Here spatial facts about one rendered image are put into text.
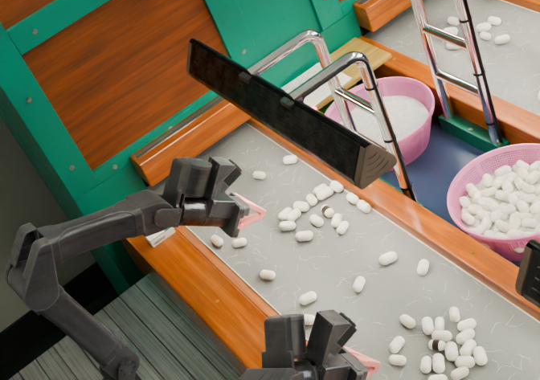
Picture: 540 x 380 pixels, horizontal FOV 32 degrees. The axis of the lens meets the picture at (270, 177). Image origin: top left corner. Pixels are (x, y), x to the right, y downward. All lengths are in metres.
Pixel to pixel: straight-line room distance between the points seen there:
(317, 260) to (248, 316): 0.19
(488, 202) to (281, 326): 0.63
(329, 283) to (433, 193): 0.35
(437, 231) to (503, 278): 0.18
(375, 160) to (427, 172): 0.58
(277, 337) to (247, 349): 0.36
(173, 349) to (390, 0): 1.02
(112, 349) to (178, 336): 0.24
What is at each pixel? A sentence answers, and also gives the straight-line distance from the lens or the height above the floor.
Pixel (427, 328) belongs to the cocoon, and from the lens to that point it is 1.69.
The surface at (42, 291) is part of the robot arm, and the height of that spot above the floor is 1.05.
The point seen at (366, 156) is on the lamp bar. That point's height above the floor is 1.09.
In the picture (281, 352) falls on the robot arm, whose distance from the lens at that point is 1.43.
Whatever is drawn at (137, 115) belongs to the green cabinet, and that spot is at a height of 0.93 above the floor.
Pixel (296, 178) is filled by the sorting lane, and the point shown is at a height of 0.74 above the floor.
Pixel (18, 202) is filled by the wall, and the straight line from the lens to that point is 3.04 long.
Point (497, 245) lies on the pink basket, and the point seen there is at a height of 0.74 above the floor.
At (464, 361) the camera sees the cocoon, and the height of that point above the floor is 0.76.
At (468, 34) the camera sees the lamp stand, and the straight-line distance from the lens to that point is 1.90.
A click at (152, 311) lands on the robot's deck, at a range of 2.10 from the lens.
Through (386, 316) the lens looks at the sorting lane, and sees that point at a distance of 1.76.
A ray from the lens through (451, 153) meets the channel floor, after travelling 2.14.
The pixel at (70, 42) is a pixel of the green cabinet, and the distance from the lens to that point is 2.09.
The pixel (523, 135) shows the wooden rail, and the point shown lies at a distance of 2.02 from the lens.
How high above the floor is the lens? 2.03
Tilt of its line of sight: 37 degrees down
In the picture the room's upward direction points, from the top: 25 degrees counter-clockwise
